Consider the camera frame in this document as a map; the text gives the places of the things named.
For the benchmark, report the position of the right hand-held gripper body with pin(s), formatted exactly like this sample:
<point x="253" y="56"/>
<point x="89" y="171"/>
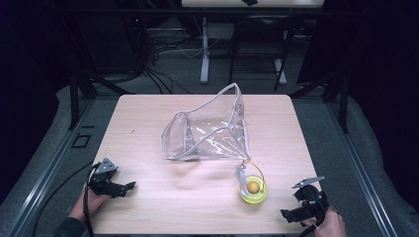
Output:
<point x="311" y="200"/>

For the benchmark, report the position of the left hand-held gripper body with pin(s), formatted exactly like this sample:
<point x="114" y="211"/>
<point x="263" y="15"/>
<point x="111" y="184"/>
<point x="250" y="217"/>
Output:
<point x="104" y="184"/>

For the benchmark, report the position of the yellow round toy orange ball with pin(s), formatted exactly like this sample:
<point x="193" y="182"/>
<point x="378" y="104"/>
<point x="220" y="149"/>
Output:
<point x="253" y="195"/>

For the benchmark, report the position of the clear plastic zip bag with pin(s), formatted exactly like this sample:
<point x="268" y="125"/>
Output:
<point x="217" y="138"/>

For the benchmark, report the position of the person's left hand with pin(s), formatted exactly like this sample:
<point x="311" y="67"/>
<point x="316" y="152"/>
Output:
<point x="86" y="204"/>

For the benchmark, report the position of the person's right hand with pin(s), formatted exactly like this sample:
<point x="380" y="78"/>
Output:
<point x="329" y="225"/>

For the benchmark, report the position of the black metal stand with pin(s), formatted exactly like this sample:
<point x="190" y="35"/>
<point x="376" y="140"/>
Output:
<point x="336" y="95"/>
<point x="82" y="89"/>

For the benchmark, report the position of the white table with legs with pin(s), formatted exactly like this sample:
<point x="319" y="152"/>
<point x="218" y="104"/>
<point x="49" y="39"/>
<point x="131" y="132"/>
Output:
<point x="205" y="49"/>

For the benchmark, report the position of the black chair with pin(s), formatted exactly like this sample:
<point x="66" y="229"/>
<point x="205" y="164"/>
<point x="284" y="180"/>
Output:
<point x="260" y="42"/>

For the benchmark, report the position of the metal floor rail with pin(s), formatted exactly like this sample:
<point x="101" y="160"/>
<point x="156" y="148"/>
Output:
<point x="49" y="171"/>
<point x="362" y="171"/>

